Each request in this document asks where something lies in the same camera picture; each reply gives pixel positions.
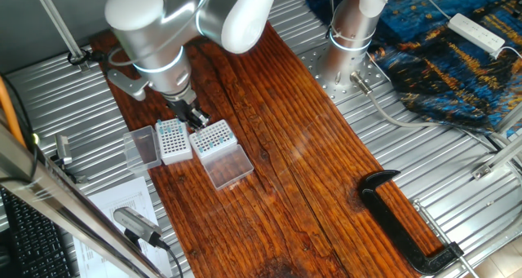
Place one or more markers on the black keyboard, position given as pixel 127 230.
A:
pixel 36 245

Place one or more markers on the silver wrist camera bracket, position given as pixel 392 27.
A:
pixel 126 84

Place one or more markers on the orange tube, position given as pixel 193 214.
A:
pixel 9 111

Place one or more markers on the white pipette tip holder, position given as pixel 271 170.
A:
pixel 177 153
pixel 216 133

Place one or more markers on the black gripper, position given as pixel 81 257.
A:
pixel 182 110

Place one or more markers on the brown wooden board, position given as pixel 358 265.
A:
pixel 285 168

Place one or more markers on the printed paper sheet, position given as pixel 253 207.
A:
pixel 118 196

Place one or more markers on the small silver camera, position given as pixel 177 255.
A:
pixel 63 149

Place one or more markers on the silver metal frame bar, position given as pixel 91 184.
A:
pixel 61 204

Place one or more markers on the silver clamp screw rod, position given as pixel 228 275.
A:
pixel 433 225

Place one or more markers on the silver perforated base plate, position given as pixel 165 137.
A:
pixel 326 86

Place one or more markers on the white power strip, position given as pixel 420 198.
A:
pixel 475 34

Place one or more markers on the black C-clamp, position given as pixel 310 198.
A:
pixel 387 221

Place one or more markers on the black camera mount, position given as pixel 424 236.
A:
pixel 75 176

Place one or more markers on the aluminium profile bar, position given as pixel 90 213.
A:
pixel 511 119
pixel 497 157

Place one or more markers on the thin aluminium post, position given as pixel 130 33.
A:
pixel 57 21

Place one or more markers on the blue painted cloth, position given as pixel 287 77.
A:
pixel 448 86

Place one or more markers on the clear plastic holder lid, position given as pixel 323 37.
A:
pixel 228 167
pixel 142 149

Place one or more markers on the silver camera with black end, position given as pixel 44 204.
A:
pixel 136 225

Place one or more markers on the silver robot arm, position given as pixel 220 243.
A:
pixel 350 25

